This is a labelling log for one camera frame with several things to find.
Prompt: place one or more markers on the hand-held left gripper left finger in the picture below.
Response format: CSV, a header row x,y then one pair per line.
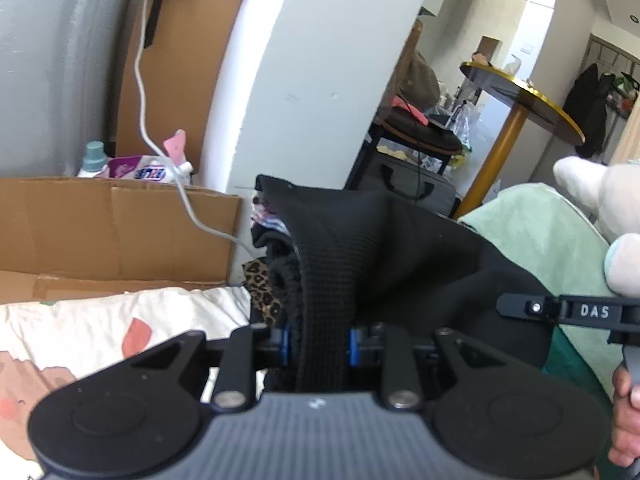
x,y
285,347

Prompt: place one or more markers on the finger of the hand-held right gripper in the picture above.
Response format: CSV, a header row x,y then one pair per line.
x,y
530,306

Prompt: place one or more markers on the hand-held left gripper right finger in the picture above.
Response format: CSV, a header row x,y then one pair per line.
x,y
353,347

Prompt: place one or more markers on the black garment with patterned trim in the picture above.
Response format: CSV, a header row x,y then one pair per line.
x,y
400,260

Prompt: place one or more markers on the person's right hand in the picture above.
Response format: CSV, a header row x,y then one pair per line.
x,y
627,430

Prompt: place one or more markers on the leopard print garment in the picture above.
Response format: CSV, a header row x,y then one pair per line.
x,y
260,285

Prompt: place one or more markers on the mint green blanket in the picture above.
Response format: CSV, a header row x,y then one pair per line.
x,y
540,225

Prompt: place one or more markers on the black folded cloth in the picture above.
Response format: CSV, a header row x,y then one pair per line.
x,y
270,245

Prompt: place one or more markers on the white plush toy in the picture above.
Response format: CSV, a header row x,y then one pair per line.
x,y
615,195

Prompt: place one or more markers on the grey bag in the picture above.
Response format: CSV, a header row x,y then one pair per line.
x,y
400,180

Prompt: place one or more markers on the clear plastic bag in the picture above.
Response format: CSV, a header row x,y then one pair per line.
x,y
465,127

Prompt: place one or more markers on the cream printed bear blanket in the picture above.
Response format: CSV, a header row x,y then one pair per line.
x,y
90,320

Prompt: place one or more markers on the brown round stool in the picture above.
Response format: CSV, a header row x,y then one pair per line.
x,y
420,135

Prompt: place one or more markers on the black hanging coat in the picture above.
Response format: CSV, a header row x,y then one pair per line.
x,y
590,105

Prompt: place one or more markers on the round gold-rimmed table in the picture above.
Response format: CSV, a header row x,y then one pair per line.
x,y
525,95

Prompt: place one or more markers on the green bag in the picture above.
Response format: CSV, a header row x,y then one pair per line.
x,y
627,82

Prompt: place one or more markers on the purple printed pack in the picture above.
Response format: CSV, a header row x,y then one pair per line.
x,y
135,169

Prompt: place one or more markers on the olive jacket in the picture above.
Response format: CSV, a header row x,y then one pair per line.
x,y
422,80

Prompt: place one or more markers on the bottle with teal cap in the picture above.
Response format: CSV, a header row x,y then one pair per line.
x,y
93,155

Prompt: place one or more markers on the tall cardboard sheet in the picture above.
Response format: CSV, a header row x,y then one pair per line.
x,y
200,35

